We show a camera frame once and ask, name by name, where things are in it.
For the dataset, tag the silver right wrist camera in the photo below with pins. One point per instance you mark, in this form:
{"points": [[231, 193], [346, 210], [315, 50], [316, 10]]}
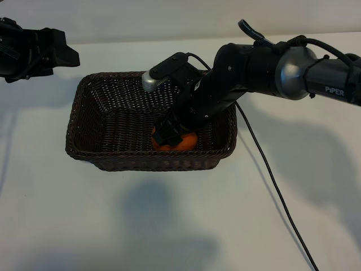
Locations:
{"points": [[150, 82]]}

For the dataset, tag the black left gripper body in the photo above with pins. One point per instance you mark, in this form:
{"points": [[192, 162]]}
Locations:
{"points": [[19, 53]]}

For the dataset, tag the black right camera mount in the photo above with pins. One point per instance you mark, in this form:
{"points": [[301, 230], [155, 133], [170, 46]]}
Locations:
{"points": [[175, 65]]}

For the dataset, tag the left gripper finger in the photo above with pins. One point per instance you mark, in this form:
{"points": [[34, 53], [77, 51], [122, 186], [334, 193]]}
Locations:
{"points": [[66, 57], [53, 38]]}

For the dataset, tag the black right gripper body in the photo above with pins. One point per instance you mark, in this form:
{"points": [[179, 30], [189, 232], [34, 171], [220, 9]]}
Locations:
{"points": [[203, 107]]}

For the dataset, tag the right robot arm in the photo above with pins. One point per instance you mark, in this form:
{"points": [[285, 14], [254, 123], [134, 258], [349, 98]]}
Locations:
{"points": [[324, 79]]}

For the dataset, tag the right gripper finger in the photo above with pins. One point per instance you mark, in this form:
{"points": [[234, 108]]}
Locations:
{"points": [[166, 130], [176, 139]]}

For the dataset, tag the orange fruit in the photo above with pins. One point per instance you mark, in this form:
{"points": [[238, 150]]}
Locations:
{"points": [[187, 142]]}

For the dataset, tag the dark brown wicker basket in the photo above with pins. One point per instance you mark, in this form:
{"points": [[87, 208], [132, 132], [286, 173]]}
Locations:
{"points": [[112, 127]]}

